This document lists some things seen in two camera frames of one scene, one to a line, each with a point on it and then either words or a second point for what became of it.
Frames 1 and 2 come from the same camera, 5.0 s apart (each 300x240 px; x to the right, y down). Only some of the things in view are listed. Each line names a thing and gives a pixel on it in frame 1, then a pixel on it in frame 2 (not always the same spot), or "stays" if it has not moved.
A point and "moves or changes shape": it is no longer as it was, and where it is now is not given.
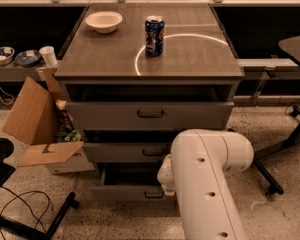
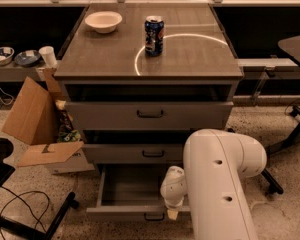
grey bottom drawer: [128, 181] moves or changes shape
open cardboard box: [33, 119] stays
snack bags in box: [66, 131] stays
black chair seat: [0, 172] stays
